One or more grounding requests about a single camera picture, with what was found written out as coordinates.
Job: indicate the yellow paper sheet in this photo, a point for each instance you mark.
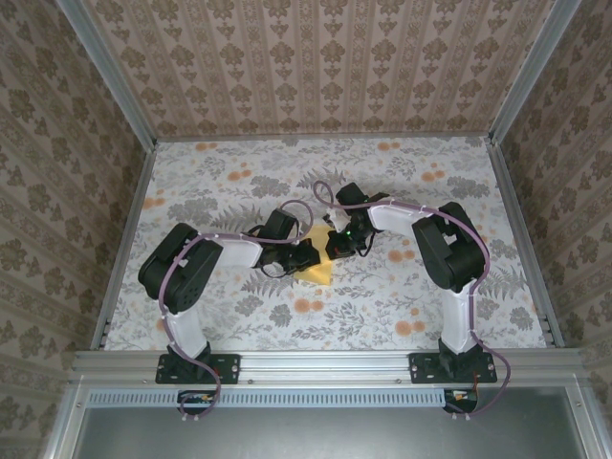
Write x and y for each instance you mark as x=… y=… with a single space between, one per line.
x=315 y=275

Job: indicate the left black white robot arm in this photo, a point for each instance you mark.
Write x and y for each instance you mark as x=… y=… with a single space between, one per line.
x=181 y=277

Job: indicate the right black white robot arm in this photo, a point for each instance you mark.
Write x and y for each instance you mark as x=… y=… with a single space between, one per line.
x=449 y=248

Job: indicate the grey metal sheet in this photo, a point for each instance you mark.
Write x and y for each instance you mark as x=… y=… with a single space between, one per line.
x=334 y=435

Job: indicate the floral patterned table mat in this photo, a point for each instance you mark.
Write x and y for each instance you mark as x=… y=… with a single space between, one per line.
x=334 y=325

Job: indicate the wide aluminium cross beam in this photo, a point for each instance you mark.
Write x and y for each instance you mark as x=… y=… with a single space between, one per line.
x=325 y=365

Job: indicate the black electronics box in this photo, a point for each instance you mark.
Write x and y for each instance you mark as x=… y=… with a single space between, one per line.
x=461 y=405
x=191 y=406

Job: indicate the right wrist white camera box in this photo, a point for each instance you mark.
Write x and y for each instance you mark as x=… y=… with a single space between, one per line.
x=337 y=221

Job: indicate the thin aluminium cross rail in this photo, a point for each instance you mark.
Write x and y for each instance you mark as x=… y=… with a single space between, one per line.
x=325 y=138

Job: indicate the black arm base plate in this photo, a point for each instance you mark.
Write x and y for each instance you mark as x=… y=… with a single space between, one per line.
x=229 y=368
x=421 y=368

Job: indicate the aluminium side rail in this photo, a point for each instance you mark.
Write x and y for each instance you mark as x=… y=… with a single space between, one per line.
x=138 y=191
x=509 y=191

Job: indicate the aluminium corner post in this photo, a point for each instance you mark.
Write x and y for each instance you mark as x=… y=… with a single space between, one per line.
x=114 y=76
x=529 y=72

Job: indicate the aluminium lower frame bar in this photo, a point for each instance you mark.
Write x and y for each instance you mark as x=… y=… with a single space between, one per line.
x=585 y=421
x=67 y=421

